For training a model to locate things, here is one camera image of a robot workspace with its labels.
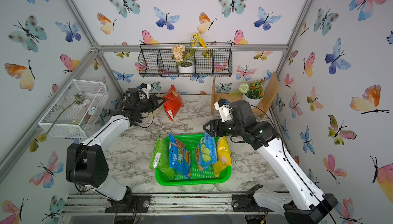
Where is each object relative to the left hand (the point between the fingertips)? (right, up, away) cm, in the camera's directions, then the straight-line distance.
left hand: (166, 97), depth 84 cm
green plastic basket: (+22, -43, -2) cm, 48 cm away
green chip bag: (+1, -30, -15) cm, 33 cm away
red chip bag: (+3, -3, +3) cm, 5 cm away
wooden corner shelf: (+60, +4, +8) cm, 61 cm away
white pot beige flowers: (+10, +19, +7) cm, 22 cm away
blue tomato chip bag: (+9, -29, -13) cm, 33 cm away
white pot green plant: (+51, +3, +9) cm, 52 cm away
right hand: (+23, -13, -18) cm, 32 cm away
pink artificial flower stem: (-39, -3, -10) cm, 41 cm away
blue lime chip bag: (+22, -27, -13) cm, 37 cm away
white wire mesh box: (-42, -8, -9) cm, 44 cm away
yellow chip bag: (+30, -28, -14) cm, 43 cm away
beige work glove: (-2, -7, -5) cm, 9 cm away
